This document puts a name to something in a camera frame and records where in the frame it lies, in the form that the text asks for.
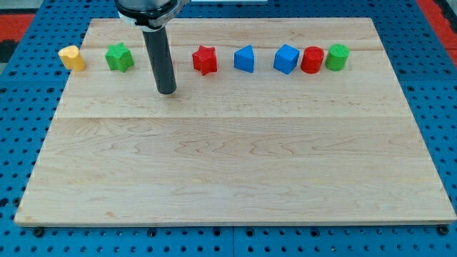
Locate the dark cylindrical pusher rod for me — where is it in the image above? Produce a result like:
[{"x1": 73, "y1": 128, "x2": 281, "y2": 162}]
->
[{"x1": 143, "y1": 27, "x2": 176, "y2": 95}]

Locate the green star block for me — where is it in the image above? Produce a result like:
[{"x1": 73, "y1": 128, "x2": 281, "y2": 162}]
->
[{"x1": 105, "y1": 42, "x2": 134, "y2": 73}]

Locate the red star block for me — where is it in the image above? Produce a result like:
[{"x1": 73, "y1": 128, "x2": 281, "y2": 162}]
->
[{"x1": 192, "y1": 46, "x2": 217, "y2": 76}]

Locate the yellow heart block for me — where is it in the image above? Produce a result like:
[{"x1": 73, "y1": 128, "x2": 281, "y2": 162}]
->
[{"x1": 58, "y1": 45, "x2": 86, "y2": 71}]

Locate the blue triangle block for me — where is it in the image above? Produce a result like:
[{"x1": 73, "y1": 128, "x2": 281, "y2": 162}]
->
[{"x1": 233, "y1": 45, "x2": 255, "y2": 73}]

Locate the blue cube block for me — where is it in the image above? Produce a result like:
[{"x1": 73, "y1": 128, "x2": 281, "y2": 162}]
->
[{"x1": 273, "y1": 44, "x2": 300, "y2": 74}]

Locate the light wooden board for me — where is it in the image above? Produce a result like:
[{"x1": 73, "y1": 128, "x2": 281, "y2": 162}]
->
[{"x1": 14, "y1": 18, "x2": 456, "y2": 227}]

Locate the red cylinder block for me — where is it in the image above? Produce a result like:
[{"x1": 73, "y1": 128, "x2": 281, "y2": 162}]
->
[{"x1": 301, "y1": 46, "x2": 324, "y2": 74}]

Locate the green cylinder block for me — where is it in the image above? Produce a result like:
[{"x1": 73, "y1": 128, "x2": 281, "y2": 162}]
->
[{"x1": 325, "y1": 44, "x2": 350, "y2": 71}]

